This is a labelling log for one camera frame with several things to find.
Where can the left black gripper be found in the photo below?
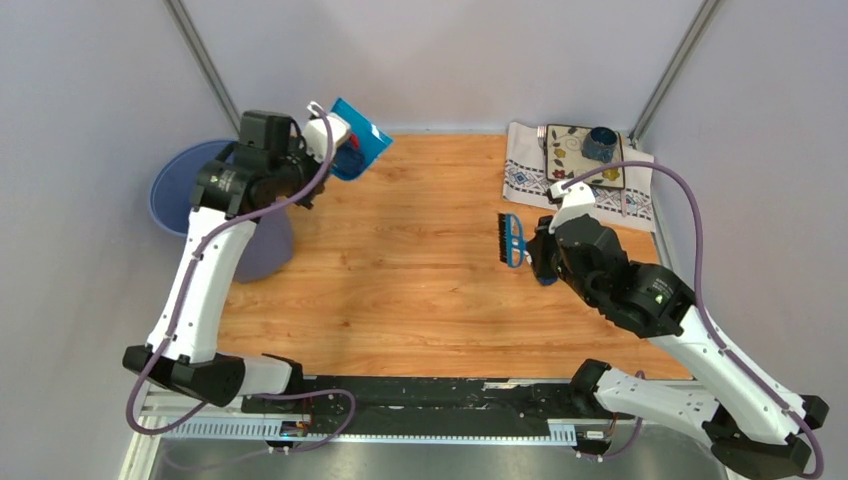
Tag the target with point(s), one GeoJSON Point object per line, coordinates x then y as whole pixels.
{"type": "Point", "coordinates": [296, 150]}

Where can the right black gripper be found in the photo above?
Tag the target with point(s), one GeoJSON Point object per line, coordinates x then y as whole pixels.
{"type": "Point", "coordinates": [538, 248]}

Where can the blue hand brush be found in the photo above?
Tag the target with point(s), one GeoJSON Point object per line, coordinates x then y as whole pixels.
{"type": "Point", "coordinates": [513, 250]}

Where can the blue plastic dustpan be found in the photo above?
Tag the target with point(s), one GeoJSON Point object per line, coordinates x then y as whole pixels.
{"type": "Point", "coordinates": [366, 143]}

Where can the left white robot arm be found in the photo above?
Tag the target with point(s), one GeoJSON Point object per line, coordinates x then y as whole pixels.
{"type": "Point", "coordinates": [273, 163]}

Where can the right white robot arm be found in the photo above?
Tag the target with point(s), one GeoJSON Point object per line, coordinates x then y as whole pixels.
{"type": "Point", "coordinates": [751, 425]}

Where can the white patterned cloth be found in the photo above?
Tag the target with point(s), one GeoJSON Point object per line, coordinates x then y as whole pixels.
{"type": "Point", "coordinates": [540, 164]}

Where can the square floral plate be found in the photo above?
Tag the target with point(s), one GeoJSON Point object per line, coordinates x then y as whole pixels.
{"type": "Point", "coordinates": [563, 159]}

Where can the dark blue mug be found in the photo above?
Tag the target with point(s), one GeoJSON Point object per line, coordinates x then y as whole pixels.
{"type": "Point", "coordinates": [600, 144]}

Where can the lavender plastic waste bin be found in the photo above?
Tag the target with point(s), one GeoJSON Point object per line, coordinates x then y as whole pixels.
{"type": "Point", "coordinates": [267, 252]}

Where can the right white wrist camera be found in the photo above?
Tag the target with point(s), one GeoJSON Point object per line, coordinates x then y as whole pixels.
{"type": "Point", "coordinates": [572, 201]}

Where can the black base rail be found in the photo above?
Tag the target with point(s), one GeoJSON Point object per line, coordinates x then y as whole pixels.
{"type": "Point", "coordinates": [431, 406]}

